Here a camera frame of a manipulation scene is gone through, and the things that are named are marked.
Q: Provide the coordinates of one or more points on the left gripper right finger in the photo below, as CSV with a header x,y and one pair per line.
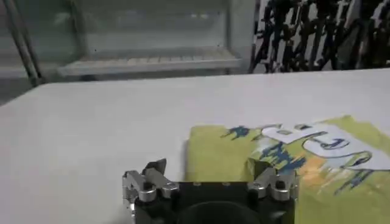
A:
x,y
277,185

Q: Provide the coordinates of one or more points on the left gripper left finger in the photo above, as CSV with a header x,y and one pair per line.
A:
x,y
137,185

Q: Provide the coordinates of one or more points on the green printed t-shirt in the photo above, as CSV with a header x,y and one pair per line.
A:
x,y
213,152

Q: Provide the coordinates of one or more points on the white open display shelf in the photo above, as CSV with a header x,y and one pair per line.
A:
x,y
146,62

